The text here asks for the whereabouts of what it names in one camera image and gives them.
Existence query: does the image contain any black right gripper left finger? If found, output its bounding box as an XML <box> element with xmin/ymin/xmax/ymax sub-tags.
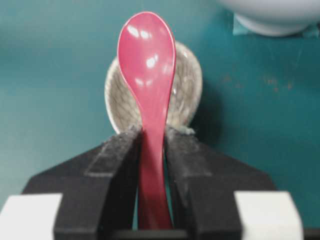
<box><xmin>0</xmin><ymin>126</ymin><xmax>142</xmax><ymax>240</ymax></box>

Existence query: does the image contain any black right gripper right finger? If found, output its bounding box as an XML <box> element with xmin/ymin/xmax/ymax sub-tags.
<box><xmin>165</xmin><ymin>127</ymin><xmax>304</xmax><ymax>240</ymax></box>

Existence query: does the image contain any white bowl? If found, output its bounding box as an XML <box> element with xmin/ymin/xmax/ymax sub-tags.
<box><xmin>218</xmin><ymin>0</ymin><xmax>320</xmax><ymax>37</ymax></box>

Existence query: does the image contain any red plastic spoon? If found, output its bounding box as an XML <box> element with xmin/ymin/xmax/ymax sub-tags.
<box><xmin>117</xmin><ymin>11</ymin><xmax>176</xmax><ymax>230</ymax></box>

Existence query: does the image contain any grey crackle spoon rest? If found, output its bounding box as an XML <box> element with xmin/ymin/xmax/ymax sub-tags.
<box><xmin>104</xmin><ymin>41</ymin><xmax>203</xmax><ymax>134</ymax></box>

